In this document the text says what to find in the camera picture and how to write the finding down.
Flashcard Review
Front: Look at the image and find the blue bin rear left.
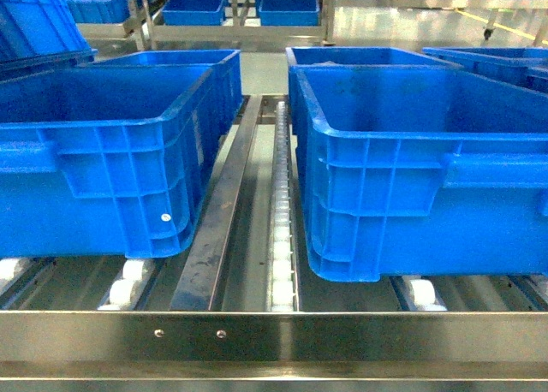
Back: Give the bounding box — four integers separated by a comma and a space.
89, 49, 243, 135

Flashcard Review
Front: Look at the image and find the tilted blue bin left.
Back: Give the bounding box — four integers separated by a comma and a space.
1, 0, 96, 80

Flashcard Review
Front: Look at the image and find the steel shelf rack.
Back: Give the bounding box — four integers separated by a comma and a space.
0, 0, 548, 383

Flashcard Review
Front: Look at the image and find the blue bin rear right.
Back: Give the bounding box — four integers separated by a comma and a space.
285, 46, 462, 134

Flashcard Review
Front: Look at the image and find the far blue bin left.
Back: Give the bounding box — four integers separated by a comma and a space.
162, 0, 228, 26

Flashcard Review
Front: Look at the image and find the blue bin front right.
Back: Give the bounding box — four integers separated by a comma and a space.
290, 66, 547, 282

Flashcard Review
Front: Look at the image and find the white roller track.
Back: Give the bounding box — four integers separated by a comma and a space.
266, 101, 299, 313

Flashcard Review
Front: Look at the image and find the blue bin front left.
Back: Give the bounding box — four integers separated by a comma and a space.
1, 66, 219, 258

